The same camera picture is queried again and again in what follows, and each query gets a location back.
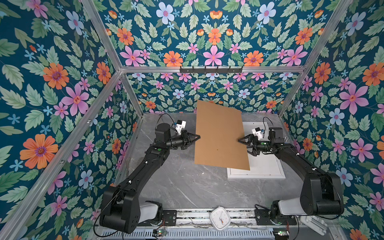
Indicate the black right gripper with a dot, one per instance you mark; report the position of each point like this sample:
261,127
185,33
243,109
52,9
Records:
252,139

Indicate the white picture frame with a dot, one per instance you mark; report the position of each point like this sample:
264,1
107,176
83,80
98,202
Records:
258,177

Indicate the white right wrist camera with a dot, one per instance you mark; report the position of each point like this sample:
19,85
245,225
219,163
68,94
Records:
259,133

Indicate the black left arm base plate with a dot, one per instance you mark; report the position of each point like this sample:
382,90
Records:
163,217

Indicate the brown backing board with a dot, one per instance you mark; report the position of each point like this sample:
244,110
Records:
220,128

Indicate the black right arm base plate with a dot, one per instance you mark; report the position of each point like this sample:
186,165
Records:
263,218

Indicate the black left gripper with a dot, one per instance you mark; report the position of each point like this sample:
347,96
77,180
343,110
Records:
185,139

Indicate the white square clock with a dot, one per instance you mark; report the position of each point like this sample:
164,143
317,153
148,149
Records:
220,219

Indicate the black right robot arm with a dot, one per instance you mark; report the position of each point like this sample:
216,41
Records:
321,194

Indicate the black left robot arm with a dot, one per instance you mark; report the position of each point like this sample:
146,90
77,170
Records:
121,209

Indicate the white plastic holder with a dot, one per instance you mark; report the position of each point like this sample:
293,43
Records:
316,224

